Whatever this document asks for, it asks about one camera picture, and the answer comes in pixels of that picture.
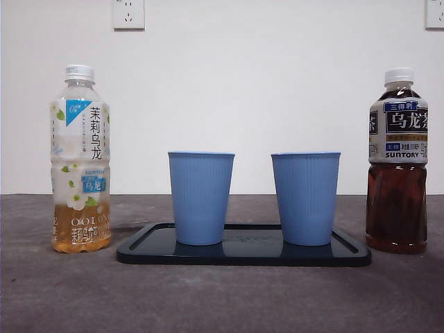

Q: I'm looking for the white wall socket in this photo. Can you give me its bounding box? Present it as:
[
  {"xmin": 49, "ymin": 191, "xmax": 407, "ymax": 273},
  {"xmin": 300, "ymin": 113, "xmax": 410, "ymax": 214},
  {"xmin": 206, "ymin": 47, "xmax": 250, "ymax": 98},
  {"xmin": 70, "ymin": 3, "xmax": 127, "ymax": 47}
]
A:
[
  {"xmin": 425, "ymin": 0, "xmax": 444, "ymax": 30},
  {"xmin": 112, "ymin": 0, "xmax": 146, "ymax": 31}
]

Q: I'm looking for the dark rectangular tray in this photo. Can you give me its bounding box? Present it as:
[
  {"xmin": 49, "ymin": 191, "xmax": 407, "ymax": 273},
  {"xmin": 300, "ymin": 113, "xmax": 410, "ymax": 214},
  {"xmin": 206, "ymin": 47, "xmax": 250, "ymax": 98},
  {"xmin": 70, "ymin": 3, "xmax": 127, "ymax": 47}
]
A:
[{"xmin": 116, "ymin": 222, "xmax": 373, "ymax": 267}]

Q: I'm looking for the blue ribbed plastic cup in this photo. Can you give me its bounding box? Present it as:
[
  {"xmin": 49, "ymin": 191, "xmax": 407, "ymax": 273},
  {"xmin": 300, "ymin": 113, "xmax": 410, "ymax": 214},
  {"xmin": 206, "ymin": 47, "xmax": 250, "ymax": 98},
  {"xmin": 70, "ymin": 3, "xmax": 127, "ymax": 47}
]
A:
[
  {"xmin": 271, "ymin": 151, "xmax": 342, "ymax": 247},
  {"xmin": 167, "ymin": 151, "xmax": 236, "ymax": 246}
]

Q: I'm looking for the dark oolong tea bottle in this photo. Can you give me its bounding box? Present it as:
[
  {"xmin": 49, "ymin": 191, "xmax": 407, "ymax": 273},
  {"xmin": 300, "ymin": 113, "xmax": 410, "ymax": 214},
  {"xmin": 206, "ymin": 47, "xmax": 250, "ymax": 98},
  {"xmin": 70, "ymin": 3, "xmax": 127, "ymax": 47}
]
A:
[{"xmin": 365, "ymin": 67, "xmax": 428, "ymax": 255}]

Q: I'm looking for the jasmine oolong tea bottle white label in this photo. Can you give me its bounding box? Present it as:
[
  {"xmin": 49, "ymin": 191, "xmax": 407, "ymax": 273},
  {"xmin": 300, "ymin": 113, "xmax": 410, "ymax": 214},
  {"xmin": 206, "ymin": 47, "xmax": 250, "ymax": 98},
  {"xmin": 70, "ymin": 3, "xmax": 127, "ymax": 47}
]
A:
[{"xmin": 50, "ymin": 64, "xmax": 112, "ymax": 254}]

